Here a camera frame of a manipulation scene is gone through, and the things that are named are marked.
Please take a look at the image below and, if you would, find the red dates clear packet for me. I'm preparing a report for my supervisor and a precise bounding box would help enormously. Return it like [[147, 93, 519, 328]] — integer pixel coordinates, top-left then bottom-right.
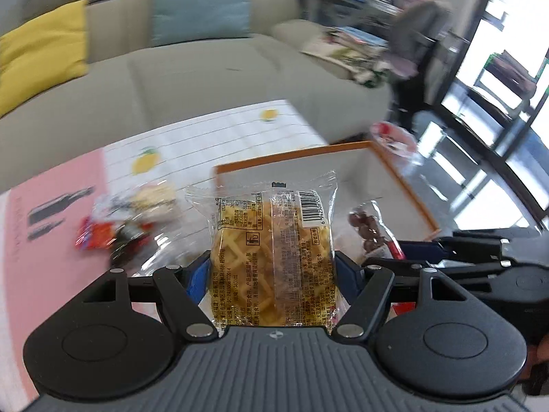
[[348, 200, 406, 261]]

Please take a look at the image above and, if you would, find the waffle snack clear packet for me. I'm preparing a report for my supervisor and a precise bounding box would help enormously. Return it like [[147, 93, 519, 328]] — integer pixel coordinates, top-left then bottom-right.
[[185, 171, 341, 331]]

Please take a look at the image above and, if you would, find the white candy Milini bag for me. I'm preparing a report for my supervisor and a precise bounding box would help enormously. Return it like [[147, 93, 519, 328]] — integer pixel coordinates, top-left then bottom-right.
[[129, 181, 178, 223]]

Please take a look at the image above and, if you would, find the dark green seaweed packet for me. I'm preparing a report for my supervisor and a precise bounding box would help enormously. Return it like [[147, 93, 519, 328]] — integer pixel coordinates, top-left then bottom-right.
[[110, 221, 153, 267]]

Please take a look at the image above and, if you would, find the orange cardboard box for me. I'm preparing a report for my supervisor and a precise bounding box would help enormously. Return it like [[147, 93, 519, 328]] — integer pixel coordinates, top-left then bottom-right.
[[214, 141, 440, 241]]

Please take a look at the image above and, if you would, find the red snack packet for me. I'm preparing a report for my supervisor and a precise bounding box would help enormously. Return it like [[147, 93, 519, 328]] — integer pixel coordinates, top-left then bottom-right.
[[75, 217, 115, 250]]

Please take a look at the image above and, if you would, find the pink trash bin with bag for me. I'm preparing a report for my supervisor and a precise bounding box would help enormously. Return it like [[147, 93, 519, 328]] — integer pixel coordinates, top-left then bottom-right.
[[370, 121, 420, 165]]

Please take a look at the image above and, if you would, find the pink white lemon tablecloth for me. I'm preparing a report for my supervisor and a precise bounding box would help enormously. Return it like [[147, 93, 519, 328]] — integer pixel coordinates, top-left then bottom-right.
[[1, 101, 324, 411]]

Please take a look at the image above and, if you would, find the beige fabric sofa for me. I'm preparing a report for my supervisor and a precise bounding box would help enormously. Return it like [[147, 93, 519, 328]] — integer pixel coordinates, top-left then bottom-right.
[[1, 0, 390, 189]]

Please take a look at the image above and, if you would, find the grey office chair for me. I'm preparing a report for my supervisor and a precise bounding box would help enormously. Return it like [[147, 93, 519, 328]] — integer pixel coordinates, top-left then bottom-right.
[[387, 0, 452, 132]]

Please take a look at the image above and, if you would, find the yellow cushion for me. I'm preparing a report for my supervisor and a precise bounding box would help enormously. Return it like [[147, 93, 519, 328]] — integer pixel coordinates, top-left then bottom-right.
[[1, 0, 89, 115]]

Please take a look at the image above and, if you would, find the teal blue cushion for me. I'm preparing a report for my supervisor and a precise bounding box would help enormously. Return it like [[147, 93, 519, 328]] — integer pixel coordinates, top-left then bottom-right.
[[152, 0, 250, 47]]

